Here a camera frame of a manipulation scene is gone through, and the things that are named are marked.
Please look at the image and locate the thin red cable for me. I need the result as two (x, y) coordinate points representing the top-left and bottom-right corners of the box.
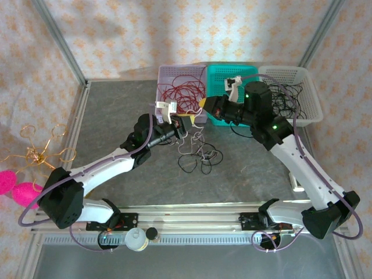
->
(157, 74), (206, 101)

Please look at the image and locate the thin black cable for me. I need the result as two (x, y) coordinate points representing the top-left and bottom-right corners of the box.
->
(177, 141), (225, 176)

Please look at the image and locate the teal plastic basket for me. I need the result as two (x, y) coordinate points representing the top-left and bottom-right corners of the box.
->
(206, 63), (266, 127)

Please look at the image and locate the lavender plastic basket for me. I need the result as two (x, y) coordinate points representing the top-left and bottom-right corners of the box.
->
(153, 64), (209, 125)

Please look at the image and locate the white plastic basket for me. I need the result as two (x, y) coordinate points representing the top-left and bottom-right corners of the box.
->
(257, 65), (324, 128)

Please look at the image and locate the small black round cap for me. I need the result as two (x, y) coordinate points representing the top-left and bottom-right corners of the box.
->
(145, 227), (159, 242)

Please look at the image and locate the white round jar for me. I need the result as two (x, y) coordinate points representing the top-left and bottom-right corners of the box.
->
(124, 227), (149, 252)

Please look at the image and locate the pink fluffy ball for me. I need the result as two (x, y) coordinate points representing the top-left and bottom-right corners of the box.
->
(12, 182), (44, 209)
(0, 170), (17, 196)

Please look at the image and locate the pile of red cables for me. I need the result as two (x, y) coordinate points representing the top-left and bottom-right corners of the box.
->
(162, 74), (207, 116)

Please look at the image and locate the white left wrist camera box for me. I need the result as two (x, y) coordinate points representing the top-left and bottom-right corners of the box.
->
(155, 101), (178, 123)

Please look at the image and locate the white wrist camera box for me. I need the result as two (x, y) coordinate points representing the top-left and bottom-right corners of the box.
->
(225, 76), (242, 102)
(155, 101), (178, 123)

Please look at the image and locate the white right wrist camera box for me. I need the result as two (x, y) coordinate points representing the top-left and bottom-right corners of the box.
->
(225, 76), (242, 102)

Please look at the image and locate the pile of black cables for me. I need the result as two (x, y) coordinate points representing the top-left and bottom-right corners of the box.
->
(271, 83), (307, 120)

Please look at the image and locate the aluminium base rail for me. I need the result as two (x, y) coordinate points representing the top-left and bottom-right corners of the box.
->
(31, 203), (348, 235)

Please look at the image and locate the aluminium frame post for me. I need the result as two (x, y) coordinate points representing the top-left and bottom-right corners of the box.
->
(31, 0), (90, 87)
(299, 0), (346, 67)

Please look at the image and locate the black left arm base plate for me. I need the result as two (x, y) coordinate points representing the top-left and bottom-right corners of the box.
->
(85, 213), (139, 232)

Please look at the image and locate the gold wire stand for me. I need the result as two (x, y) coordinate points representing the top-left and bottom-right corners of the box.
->
(0, 124), (78, 192)

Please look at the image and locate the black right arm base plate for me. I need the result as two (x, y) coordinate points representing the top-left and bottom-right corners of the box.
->
(239, 212), (294, 233)

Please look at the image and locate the grey slotted cable duct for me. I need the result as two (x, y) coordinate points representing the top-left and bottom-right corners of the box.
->
(43, 234), (335, 245)

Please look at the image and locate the black round cable port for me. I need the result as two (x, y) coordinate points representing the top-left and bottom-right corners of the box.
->
(259, 232), (282, 251)
(98, 231), (120, 251)

